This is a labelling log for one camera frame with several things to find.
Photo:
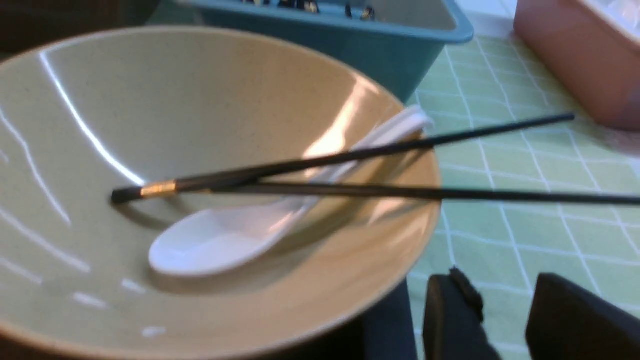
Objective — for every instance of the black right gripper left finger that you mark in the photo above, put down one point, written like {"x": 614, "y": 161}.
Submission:
{"x": 453, "y": 320}

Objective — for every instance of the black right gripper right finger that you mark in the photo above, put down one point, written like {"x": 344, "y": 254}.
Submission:
{"x": 568, "y": 322}

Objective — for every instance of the black plain chopstick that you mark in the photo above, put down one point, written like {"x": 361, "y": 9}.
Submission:
{"x": 324, "y": 190}

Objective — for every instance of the white ceramic soup spoon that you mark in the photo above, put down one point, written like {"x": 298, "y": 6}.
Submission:
{"x": 220, "y": 239}

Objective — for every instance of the black chopstick gold band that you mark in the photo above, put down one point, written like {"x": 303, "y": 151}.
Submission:
{"x": 240, "y": 176}

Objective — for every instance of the beige noodle bowl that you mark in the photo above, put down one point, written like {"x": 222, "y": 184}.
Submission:
{"x": 122, "y": 108}

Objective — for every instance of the green checkered tablecloth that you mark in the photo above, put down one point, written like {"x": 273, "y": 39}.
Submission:
{"x": 502, "y": 247}

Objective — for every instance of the pink plastic container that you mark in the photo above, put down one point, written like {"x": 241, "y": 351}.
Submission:
{"x": 595, "y": 59}

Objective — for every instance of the blue plastic chopstick bin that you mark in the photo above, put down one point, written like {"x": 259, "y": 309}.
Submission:
{"x": 393, "y": 42}

